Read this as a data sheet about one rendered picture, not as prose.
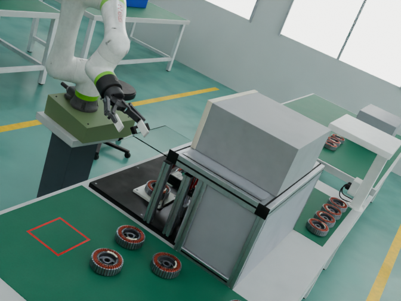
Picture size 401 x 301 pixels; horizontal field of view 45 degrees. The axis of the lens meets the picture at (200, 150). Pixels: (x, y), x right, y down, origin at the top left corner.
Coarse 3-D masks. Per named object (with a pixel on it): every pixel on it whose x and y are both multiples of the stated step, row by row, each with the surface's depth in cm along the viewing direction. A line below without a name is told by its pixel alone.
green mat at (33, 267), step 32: (64, 192) 199; (0, 224) 169; (32, 224) 175; (64, 224) 181; (96, 224) 188; (128, 224) 195; (0, 256) 156; (32, 256) 161; (64, 256) 166; (128, 256) 177; (32, 288) 148; (64, 288) 153; (96, 288) 157; (128, 288) 162; (160, 288) 168; (192, 288) 173; (224, 288) 180
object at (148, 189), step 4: (152, 180) 219; (156, 180) 220; (148, 184) 214; (152, 184) 217; (144, 188) 216; (148, 188) 212; (152, 188) 213; (168, 188) 217; (148, 192) 213; (152, 192) 211; (164, 192) 213; (168, 192) 215
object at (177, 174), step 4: (176, 172) 211; (180, 172) 212; (172, 176) 207; (176, 176) 207; (180, 176) 209; (168, 180) 208; (172, 180) 208; (176, 180) 207; (180, 180) 206; (168, 184) 209; (172, 184) 208; (176, 184) 207; (192, 188) 208; (188, 192) 204; (188, 196) 209; (188, 200) 212
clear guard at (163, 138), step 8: (160, 128) 210; (168, 128) 213; (128, 136) 196; (136, 136) 194; (152, 136) 200; (160, 136) 202; (168, 136) 205; (176, 136) 208; (152, 144) 193; (160, 144) 196; (168, 144) 198; (176, 144) 201; (160, 152) 189
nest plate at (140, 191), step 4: (136, 188) 215; (140, 188) 216; (136, 192) 213; (140, 192) 213; (144, 192) 214; (144, 196) 211; (148, 196) 212; (168, 196) 218; (172, 196) 220; (148, 200) 211; (168, 200) 216; (172, 200) 217; (160, 204) 210; (164, 204) 211
